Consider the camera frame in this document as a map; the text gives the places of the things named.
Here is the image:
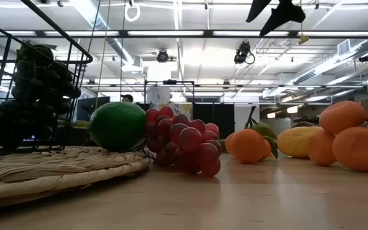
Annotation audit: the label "dark red apple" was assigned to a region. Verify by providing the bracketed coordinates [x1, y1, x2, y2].
[291, 120, 315, 128]

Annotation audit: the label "yellow mango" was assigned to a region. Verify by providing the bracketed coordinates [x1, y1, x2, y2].
[276, 126, 325, 159]

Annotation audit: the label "orange pair with leaves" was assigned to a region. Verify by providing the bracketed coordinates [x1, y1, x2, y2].
[224, 105, 280, 165]

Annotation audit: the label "red grape bunch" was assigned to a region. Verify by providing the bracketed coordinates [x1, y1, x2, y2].
[144, 105, 223, 178]

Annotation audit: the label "three oranges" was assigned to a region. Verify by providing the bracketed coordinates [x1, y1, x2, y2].
[307, 100, 368, 172]

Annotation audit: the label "green lime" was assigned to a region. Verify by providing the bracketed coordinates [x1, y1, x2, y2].
[89, 101, 147, 153]

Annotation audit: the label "grey ceiling vent unit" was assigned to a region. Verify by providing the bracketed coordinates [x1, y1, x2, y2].
[337, 38, 353, 57]

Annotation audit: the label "round black ceiling fixture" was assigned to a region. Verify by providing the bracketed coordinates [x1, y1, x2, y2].
[156, 49, 169, 63]

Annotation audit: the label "black partition panel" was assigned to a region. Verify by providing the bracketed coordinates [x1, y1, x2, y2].
[192, 102, 236, 139]

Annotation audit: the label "colourful poster board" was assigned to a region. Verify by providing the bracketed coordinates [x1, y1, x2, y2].
[151, 102, 193, 121]

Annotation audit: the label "white cylinder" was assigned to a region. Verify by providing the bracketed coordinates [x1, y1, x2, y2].
[146, 86, 172, 105]

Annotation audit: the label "black overhead beam with lights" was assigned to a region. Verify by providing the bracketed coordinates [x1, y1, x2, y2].
[0, 29, 368, 39]

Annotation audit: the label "dark monitor screen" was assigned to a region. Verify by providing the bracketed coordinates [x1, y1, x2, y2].
[76, 96, 111, 122]

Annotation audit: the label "black grape bunch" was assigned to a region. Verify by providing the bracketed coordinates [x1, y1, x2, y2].
[0, 41, 82, 151]

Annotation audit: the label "round woven straw placemat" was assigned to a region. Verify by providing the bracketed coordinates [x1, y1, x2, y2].
[0, 146, 151, 208]

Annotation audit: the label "black hanging camera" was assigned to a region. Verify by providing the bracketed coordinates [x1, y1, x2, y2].
[234, 40, 256, 65]

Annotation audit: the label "white cable ring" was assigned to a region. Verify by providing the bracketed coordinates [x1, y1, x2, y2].
[124, 0, 141, 22]

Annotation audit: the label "black wire basket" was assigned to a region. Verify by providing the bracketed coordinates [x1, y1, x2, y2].
[0, 0, 94, 156]

